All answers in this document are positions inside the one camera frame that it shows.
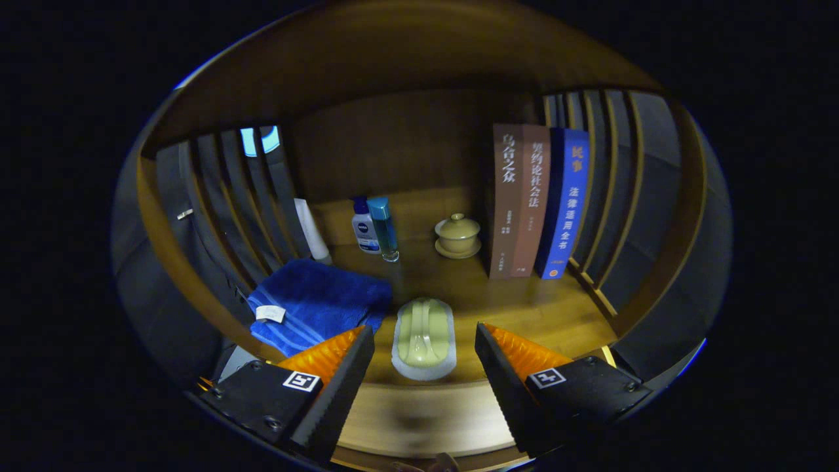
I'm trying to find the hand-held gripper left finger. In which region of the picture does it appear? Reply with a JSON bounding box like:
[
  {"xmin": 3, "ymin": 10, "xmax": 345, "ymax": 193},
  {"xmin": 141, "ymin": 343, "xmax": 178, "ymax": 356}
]
[{"xmin": 197, "ymin": 324, "xmax": 376, "ymax": 466}]

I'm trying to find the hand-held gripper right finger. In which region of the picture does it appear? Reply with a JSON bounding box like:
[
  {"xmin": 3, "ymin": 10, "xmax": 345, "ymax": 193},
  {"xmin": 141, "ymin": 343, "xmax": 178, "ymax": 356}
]
[{"xmin": 475, "ymin": 321, "xmax": 654, "ymax": 460}]

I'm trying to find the wooden drawer with black knob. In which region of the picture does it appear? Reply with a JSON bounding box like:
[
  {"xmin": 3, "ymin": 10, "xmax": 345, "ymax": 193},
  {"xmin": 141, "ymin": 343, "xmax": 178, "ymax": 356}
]
[{"xmin": 331, "ymin": 379, "xmax": 525, "ymax": 471}]

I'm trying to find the green scrub brush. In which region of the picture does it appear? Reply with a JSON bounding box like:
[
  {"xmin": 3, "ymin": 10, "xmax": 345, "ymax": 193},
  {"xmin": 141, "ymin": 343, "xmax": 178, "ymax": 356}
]
[{"xmin": 391, "ymin": 297, "xmax": 458, "ymax": 382}]

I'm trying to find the wooden countertop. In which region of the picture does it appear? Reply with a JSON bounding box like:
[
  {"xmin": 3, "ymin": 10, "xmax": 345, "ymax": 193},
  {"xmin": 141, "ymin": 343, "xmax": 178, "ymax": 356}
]
[{"xmin": 249, "ymin": 187, "xmax": 620, "ymax": 387}]

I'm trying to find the brown wooden cabinet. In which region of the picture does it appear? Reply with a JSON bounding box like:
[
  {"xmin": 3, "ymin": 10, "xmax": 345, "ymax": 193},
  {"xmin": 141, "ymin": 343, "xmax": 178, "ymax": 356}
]
[{"xmin": 134, "ymin": 0, "xmax": 712, "ymax": 394}]

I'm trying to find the blue folded towel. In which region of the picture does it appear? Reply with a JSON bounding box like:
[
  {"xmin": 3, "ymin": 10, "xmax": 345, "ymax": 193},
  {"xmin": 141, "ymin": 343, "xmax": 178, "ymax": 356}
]
[{"xmin": 246, "ymin": 258, "xmax": 394, "ymax": 358}]

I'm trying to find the white tube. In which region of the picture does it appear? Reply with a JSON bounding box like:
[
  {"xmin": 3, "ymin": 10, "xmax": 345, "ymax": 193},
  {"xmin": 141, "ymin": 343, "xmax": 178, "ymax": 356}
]
[{"xmin": 294, "ymin": 198, "xmax": 333, "ymax": 266}]

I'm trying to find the white bottle with blue cap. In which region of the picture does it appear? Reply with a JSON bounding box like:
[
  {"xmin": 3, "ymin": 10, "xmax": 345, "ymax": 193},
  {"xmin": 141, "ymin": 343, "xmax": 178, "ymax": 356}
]
[{"xmin": 351, "ymin": 197, "xmax": 381, "ymax": 254}]

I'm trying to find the beige lidded teacup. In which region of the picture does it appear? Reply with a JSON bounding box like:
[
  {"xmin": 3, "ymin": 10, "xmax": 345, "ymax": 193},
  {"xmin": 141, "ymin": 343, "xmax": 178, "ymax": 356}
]
[{"xmin": 434, "ymin": 213, "xmax": 482, "ymax": 260}]

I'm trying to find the teal clear bottle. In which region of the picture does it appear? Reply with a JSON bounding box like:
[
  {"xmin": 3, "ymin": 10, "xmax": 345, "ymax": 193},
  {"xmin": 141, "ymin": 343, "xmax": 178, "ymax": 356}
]
[{"xmin": 367, "ymin": 196, "xmax": 400, "ymax": 263}]

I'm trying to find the dark brown book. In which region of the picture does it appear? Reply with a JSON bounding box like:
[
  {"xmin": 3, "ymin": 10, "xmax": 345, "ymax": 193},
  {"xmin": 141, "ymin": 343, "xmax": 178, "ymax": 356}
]
[{"xmin": 488, "ymin": 123, "xmax": 524, "ymax": 281}]

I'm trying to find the reddish brown book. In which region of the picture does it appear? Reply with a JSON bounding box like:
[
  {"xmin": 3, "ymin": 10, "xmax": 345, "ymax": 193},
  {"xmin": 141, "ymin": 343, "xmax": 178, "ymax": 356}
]
[{"xmin": 511, "ymin": 125, "xmax": 551, "ymax": 278}]

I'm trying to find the blue book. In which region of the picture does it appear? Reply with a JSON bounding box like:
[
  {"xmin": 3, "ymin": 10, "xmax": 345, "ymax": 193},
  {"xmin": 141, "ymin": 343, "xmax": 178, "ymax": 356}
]
[{"xmin": 534, "ymin": 128, "xmax": 590, "ymax": 281}]

